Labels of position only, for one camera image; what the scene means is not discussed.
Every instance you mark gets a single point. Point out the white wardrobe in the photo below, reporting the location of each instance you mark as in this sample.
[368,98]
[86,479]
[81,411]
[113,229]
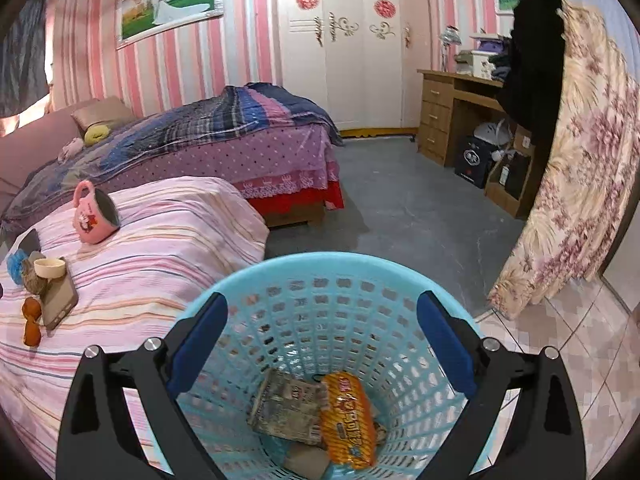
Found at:
[348,56]

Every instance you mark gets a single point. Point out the pink cartoon mug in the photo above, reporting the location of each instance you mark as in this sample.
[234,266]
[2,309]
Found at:
[95,215]

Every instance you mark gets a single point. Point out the grey cloth bag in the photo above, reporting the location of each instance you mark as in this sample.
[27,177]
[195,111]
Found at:
[309,462]

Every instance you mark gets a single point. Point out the white helmet under desk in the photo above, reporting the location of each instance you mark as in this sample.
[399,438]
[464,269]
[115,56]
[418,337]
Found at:
[494,133]

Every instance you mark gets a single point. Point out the yellow plush toy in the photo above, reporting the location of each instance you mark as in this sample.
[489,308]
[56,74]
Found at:
[96,133]

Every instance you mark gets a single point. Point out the black phone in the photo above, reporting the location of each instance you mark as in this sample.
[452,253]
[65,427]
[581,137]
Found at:
[30,243]

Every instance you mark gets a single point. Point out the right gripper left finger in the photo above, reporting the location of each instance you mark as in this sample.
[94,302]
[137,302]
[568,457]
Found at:
[97,439]

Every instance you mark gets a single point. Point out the black box under desk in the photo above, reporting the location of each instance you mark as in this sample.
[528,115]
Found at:
[474,160]

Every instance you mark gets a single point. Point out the dark window curtain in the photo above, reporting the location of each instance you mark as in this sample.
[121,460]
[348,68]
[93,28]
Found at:
[23,57]

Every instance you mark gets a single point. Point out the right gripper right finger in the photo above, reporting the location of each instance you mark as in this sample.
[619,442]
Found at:
[544,439]

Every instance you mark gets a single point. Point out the desk lamp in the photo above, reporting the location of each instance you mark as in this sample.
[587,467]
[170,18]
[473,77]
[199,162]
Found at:
[449,38]

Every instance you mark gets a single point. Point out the cream paper bowl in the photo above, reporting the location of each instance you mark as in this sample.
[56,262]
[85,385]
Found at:
[50,268]

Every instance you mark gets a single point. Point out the pink striped bed cover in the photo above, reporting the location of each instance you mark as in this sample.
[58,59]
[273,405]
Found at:
[177,238]

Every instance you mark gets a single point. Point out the wooden desk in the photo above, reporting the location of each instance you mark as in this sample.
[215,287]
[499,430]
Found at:
[452,106]

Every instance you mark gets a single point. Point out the pink plush toy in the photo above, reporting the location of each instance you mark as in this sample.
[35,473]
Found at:
[70,150]

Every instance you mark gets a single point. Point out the white printer on desk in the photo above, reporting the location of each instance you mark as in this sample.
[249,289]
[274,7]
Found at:
[474,60]

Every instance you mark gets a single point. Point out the purple bed with plaid quilt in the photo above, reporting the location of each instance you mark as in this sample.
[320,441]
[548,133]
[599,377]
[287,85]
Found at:
[275,147]

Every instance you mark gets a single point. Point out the framed wedding picture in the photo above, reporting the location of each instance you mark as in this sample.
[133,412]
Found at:
[140,19]

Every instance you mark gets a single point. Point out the light blue plastic basket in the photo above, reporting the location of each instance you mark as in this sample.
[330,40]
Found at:
[309,315]

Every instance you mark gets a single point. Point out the brown phone case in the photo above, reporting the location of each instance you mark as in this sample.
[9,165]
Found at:
[58,300]

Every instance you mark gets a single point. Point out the floral curtain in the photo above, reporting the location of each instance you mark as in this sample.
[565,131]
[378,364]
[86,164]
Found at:
[587,182]

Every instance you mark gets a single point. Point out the grey printed snack packet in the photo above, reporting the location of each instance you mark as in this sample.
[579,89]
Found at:
[287,408]

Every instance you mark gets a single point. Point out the blue plastic scrunchy ball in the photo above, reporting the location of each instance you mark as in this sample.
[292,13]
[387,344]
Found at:
[14,264]

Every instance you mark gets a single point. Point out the brown pillow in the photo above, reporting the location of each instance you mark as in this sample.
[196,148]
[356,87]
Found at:
[111,112]

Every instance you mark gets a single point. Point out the black hanging garment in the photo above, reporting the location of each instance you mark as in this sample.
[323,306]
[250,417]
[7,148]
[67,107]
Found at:
[531,93]

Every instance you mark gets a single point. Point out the orange snack wrapper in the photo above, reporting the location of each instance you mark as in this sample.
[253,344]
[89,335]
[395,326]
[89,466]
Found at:
[346,422]

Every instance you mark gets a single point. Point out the orange plastic bag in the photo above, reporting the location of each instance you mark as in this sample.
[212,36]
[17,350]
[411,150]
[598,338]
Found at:
[31,310]

